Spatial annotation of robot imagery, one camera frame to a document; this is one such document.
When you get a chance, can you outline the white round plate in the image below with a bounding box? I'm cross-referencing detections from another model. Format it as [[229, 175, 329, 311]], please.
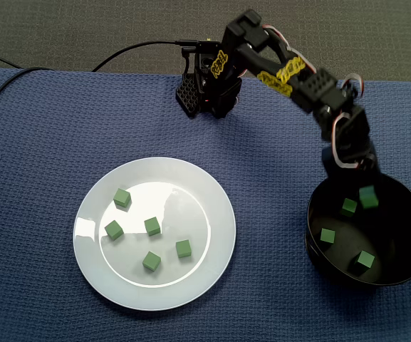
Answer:
[[73, 157, 237, 311]]

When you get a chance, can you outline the green cube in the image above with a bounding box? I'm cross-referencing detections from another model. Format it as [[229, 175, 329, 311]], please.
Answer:
[[358, 185, 380, 210], [113, 188, 132, 209], [340, 197, 359, 217], [319, 228, 336, 245], [349, 250, 376, 277], [104, 219, 125, 241], [175, 239, 192, 259], [142, 251, 162, 272], [144, 217, 162, 237]]

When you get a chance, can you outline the white gripper wire loop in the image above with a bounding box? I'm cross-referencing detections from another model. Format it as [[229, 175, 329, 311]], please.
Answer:
[[332, 110, 365, 169]]

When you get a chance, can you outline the blue waffle cloth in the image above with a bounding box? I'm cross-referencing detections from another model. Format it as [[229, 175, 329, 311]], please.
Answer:
[[0, 67, 411, 342]]

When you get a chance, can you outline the black bucket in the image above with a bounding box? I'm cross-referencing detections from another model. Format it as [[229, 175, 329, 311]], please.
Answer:
[[303, 169, 411, 287]]

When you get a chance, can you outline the black usb cable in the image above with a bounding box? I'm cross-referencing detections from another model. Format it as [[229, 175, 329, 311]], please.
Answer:
[[90, 38, 201, 73]]

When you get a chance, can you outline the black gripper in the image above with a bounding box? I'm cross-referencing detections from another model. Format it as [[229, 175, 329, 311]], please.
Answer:
[[321, 140, 381, 203]]

